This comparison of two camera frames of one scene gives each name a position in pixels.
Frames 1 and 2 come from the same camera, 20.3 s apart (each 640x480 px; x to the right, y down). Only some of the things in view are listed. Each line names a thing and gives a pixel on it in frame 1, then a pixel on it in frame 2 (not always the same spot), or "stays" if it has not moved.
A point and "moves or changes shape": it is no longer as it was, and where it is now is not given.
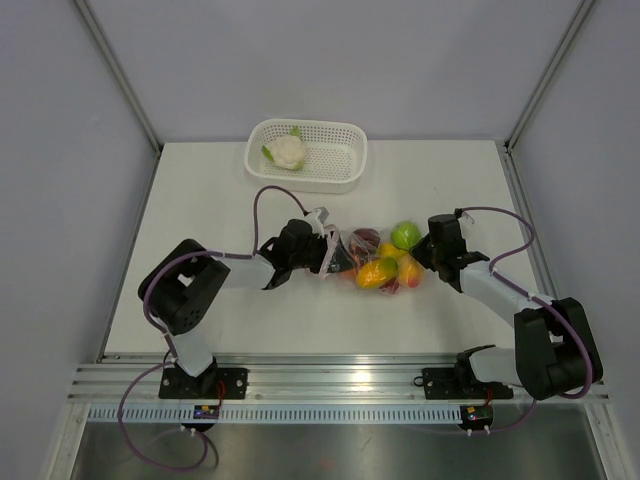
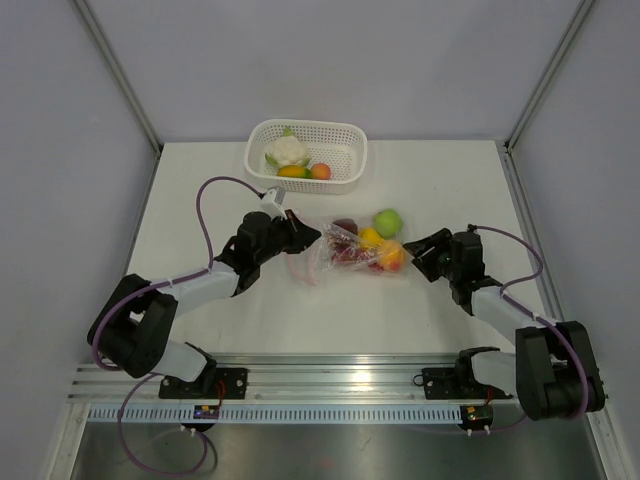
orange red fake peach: x=410 y=275 → x=320 y=171
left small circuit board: x=206 y=412 stays
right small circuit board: x=474 y=417 stays
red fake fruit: x=391 y=285 → x=345 y=253
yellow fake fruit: x=387 y=250 → x=368 y=237
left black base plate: x=213 y=383 stays
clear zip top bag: x=363 y=259 moves or changes shape
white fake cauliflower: x=286 y=151 moves or changes shape
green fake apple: x=405 y=234 → x=388 y=223
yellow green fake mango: x=374 y=272 → x=295 y=171
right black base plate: x=455 y=384 stays
